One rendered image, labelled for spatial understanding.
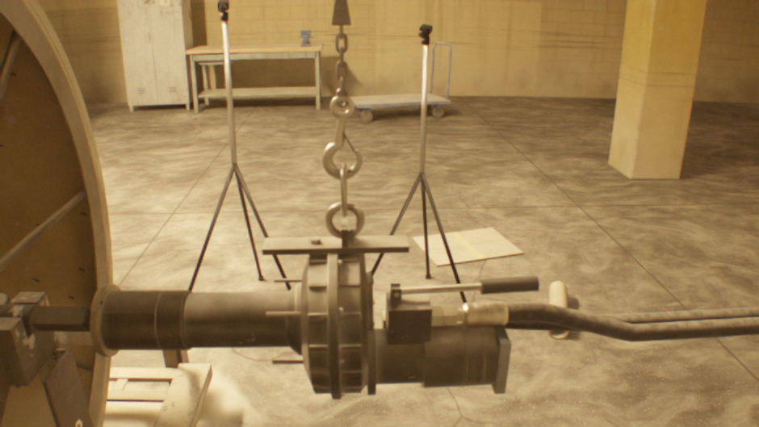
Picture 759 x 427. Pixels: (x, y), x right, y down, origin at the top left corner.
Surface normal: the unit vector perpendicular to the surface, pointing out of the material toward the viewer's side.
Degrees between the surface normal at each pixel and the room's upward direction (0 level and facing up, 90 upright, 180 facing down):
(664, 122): 90
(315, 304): 49
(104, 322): 62
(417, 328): 90
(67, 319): 36
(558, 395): 0
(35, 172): 94
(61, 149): 100
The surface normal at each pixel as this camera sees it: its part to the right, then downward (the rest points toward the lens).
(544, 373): 0.00, -0.93
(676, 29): 0.06, 0.36
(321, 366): -0.11, 0.49
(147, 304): 0.03, -0.65
